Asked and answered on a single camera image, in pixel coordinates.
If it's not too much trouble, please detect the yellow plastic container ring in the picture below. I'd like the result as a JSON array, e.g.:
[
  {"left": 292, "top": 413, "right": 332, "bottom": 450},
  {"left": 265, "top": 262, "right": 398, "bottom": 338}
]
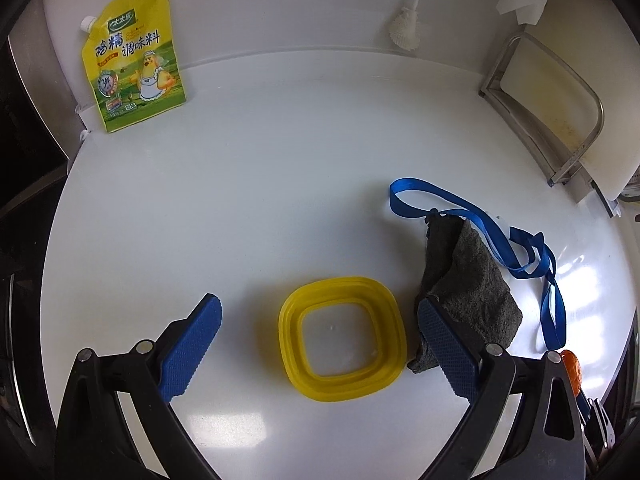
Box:
[{"left": 278, "top": 275, "right": 409, "bottom": 404}]

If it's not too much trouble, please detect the white bottle brush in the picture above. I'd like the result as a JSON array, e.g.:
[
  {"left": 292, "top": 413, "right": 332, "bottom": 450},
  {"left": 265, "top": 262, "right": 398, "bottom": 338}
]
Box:
[{"left": 388, "top": 0, "right": 420, "bottom": 52}]

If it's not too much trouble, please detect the orange peel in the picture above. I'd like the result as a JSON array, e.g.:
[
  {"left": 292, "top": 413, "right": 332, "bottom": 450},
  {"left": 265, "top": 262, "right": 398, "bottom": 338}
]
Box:
[{"left": 561, "top": 349, "right": 582, "bottom": 396}]

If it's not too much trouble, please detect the steel cutting board rack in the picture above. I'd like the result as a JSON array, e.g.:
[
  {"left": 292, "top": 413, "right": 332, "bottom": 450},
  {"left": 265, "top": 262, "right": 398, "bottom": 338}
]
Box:
[{"left": 478, "top": 32, "right": 605, "bottom": 188}]

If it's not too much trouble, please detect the white cutting board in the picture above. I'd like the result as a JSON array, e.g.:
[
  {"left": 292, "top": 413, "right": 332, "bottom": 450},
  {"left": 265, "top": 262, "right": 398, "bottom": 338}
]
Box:
[{"left": 501, "top": 0, "right": 639, "bottom": 200}]

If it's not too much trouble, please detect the dark grey rag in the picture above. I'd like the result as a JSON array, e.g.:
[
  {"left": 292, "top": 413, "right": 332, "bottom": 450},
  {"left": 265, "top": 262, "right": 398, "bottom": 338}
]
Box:
[{"left": 414, "top": 214, "right": 523, "bottom": 348}]

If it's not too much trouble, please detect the blue ribbon strap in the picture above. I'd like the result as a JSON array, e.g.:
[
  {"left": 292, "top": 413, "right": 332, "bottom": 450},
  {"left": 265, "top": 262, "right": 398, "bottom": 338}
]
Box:
[{"left": 387, "top": 175, "right": 569, "bottom": 354}]

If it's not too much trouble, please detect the yellow seasoning pouch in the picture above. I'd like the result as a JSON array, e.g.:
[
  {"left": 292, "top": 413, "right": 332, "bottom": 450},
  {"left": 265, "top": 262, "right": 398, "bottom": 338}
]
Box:
[{"left": 80, "top": 0, "right": 186, "bottom": 133}]

